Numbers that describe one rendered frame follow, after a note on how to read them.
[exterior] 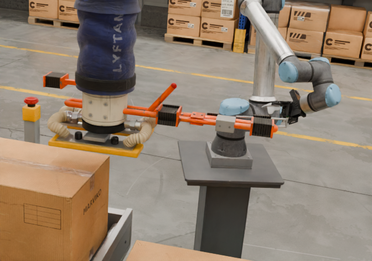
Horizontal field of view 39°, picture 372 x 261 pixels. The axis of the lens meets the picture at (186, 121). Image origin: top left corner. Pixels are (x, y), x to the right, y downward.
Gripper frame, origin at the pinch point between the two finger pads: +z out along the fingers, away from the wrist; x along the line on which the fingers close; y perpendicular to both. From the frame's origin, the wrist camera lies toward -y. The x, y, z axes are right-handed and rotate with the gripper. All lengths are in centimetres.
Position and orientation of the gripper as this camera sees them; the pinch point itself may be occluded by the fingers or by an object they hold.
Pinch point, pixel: (272, 113)
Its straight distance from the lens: 256.0
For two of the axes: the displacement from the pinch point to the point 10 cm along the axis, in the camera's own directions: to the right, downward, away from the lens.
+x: 7.4, 4.6, 4.9
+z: -6.4, 2.6, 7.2
